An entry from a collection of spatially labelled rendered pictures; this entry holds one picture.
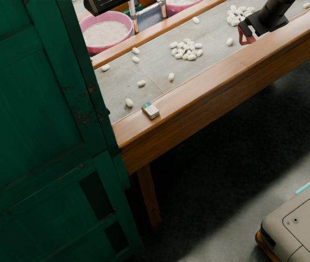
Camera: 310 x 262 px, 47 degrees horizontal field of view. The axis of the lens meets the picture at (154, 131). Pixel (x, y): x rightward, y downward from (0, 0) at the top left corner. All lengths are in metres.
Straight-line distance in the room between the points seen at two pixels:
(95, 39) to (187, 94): 0.57
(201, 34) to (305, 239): 0.93
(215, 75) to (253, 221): 0.82
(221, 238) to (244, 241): 0.11
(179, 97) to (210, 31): 0.43
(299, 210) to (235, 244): 0.37
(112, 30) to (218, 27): 0.47
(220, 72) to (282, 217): 0.64
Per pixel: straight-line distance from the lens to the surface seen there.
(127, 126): 1.21
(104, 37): 1.66
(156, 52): 1.51
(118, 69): 1.47
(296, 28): 1.60
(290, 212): 1.60
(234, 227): 1.84
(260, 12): 1.05
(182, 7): 1.74
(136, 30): 1.59
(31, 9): 0.75
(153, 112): 1.21
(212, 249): 1.79
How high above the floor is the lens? 1.68
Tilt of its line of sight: 50 degrees down
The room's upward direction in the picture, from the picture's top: 10 degrees counter-clockwise
